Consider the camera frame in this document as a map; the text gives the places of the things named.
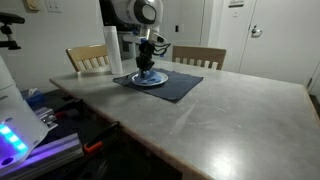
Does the white kitchen appliance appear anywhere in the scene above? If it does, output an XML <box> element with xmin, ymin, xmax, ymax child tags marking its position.
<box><xmin>117</xmin><ymin>31</ymin><xmax>138</xmax><ymax>62</ymax></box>

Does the blue towel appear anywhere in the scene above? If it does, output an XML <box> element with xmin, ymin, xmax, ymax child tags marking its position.
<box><xmin>137</xmin><ymin>71</ymin><xmax>161</xmax><ymax>86</ymax></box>

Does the silver lever door handle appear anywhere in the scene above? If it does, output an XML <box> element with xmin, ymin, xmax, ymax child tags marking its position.
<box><xmin>250</xmin><ymin>24</ymin><xmax>264</xmax><ymax>38</ymax></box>

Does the dark blue cloth placemat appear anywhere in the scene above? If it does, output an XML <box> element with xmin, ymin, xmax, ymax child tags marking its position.
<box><xmin>112</xmin><ymin>67</ymin><xmax>205</xmax><ymax>104</ymax></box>

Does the white door with lever handle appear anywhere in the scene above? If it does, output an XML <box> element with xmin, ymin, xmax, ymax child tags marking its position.
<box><xmin>238</xmin><ymin>0</ymin><xmax>320</xmax><ymax>87</ymax></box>

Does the blue tissue box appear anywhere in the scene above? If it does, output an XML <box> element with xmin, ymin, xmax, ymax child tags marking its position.
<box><xmin>20</xmin><ymin>87</ymin><xmax>46</xmax><ymax>108</ymax></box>

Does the white paper towel roll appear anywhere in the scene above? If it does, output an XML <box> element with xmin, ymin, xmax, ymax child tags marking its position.
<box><xmin>102</xmin><ymin>25</ymin><xmax>124</xmax><ymax>75</ymax></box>

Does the black camera on mount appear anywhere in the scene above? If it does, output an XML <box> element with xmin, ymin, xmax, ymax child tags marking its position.
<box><xmin>0</xmin><ymin>11</ymin><xmax>26</xmax><ymax>52</ymax></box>

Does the aluminium frame rail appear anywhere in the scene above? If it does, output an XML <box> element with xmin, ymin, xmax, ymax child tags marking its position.
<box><xmin>0</xmin><ymin>132</ymin><xmax>85</xmax><ymax>180</ymax></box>

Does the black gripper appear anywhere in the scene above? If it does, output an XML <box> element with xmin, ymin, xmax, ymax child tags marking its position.
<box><xmin>135</xmin><ymin>41</ymin><xmax>156</xmax><ymax>79</ymax></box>

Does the beige round wall thermostat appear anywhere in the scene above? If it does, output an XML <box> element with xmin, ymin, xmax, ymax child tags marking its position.
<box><xmin>22</xmin><ymin>0</ymin><xmax>41</xmax><ymax>13</ymax></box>

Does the short black cable loop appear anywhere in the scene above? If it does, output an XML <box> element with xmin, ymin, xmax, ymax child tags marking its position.
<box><xmin>152</xmin><ymin>41</ymin><xmax>172</xmax><ymax>57</ymax></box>

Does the orange handled black clamp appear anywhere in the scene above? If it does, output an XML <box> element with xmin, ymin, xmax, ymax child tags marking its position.
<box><xmin>53</xmin><ymin>98</ymin><xmax>84</xmax><ymax>120</ymax></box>
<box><xmin>82</xmin><ymin>120</ymin><xmax>122</xmax><ymax>157</ymax></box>

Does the white round plate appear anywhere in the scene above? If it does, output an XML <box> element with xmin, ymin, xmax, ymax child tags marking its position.
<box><xmin>130</xmin><ymin>71</ymin><xmax>169</xmax><ymax>87</ymax></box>

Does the silver metal bracket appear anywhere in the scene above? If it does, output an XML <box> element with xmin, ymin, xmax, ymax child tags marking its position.
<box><xmin>33</xmin><ymin>107</ymin><xmax>59</xmax><ymax>132</ymax></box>

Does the light wooden slatted chair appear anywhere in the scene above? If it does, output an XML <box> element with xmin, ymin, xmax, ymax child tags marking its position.
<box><xmin>65</xmin><ymin>44</ymin><xmax>111</xmax><ymax>73</ymax></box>
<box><xmin>171</xmin><ymin>45</ymin><xmax>228</xmax><ymax>71</ymax></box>

